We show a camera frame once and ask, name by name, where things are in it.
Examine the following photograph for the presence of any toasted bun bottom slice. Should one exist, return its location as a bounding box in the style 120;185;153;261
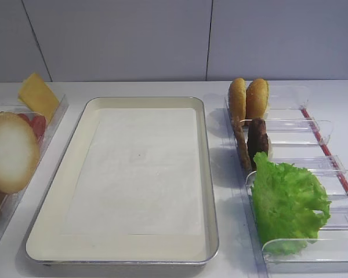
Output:
0;112;40;194

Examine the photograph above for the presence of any red tomato slice left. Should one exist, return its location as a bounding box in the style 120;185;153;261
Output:
17;113;31;125

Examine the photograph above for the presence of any red tomato slice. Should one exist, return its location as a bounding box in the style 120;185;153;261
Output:
30;115;46;145
17;113;31;125

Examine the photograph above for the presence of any red tomato slice right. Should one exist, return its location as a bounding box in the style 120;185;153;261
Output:
30;115;46;145

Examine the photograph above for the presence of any yellow cheese slice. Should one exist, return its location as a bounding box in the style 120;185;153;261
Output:
18;73;60;123

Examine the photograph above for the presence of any thin brown meat patty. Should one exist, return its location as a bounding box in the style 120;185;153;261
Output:
234;116;252;172

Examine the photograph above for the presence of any dark brown meat patty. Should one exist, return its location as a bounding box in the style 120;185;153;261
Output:
247;118;269;170

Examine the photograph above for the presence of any green lettuce leaf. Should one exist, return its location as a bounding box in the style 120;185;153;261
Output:
251;152;331;255

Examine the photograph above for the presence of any cream metal baking tray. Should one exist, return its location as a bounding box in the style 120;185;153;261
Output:
26;97;219;265

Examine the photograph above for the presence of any white parchment paper sheet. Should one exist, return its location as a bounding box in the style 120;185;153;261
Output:
63;108;203;235

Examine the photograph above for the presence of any golden bun left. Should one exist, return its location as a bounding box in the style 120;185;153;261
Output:
229;78;247;126

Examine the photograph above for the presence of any golden bun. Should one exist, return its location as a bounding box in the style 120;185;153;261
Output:
229;78;247;126
246;78;269;119

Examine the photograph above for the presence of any golden bun right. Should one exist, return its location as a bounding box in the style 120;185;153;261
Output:
246;78;269;119

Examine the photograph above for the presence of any clear acrylic rack right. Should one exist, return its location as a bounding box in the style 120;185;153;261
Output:
225;79;348;277

